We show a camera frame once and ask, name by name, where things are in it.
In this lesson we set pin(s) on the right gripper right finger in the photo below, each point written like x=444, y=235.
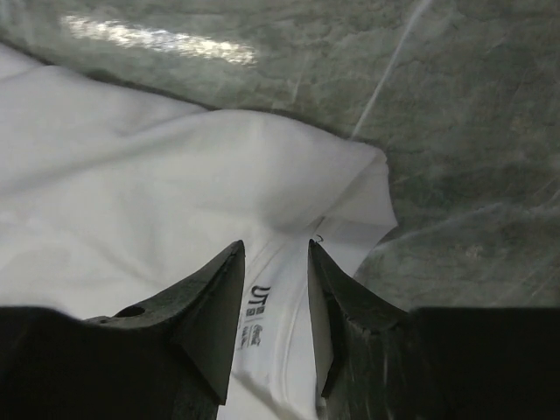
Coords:
x=376, y=361

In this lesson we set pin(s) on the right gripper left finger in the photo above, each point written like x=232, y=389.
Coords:
x=167, y=357

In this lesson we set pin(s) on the white t-shirt red print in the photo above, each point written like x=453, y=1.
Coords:
x=109, y=195

